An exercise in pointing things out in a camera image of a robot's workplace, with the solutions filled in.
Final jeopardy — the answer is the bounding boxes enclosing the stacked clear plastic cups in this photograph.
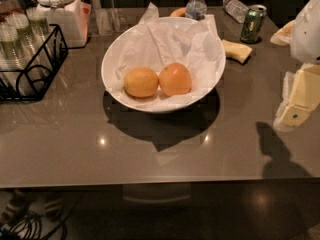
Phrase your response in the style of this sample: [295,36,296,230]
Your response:
[0,6,51,92]

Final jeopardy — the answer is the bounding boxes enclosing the white crumpled paper liner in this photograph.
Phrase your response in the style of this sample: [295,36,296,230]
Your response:
[105,2,226,112]

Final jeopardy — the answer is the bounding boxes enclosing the white ceramic lidded jar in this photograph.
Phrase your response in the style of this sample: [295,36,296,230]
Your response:
[37,0,91,48]

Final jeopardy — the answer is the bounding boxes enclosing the green soda can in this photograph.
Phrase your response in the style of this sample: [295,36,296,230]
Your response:
[240,4,267,44]

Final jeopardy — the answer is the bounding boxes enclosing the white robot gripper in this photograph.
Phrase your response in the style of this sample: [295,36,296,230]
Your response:
[270,0,320,132]

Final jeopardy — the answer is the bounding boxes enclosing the white bowl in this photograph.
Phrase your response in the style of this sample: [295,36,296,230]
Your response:
[100,16,227,114]

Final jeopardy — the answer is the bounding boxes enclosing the orange object behind bowl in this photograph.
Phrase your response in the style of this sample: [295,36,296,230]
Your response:
[170,7,186,17]

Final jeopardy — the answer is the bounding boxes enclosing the clear acrylic stand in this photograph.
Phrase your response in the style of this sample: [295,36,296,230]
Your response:
[95,8,128,36]

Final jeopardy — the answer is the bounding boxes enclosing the yellow sponge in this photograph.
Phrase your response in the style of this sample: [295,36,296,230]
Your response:
[222,40,252,64]

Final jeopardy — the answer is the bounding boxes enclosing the black cables on floor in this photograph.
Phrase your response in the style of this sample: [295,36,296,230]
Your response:
[0,190,81,240]

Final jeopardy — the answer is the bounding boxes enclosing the black wire rack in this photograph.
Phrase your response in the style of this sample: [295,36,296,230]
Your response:
[0,22,68,102]

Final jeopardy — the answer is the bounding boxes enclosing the upright clear water bottle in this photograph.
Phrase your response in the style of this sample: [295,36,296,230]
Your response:
[185,0,207,21]

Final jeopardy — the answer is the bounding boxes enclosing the lying clear water bottle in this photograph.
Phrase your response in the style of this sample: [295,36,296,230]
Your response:
[223,0,249,24]

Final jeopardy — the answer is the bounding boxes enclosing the yellow-orange fruit on left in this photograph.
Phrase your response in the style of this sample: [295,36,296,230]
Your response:
[124,67,159,98]

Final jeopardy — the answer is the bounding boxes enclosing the orange fruit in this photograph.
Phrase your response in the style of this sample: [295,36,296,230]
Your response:
[159,62,192,97]

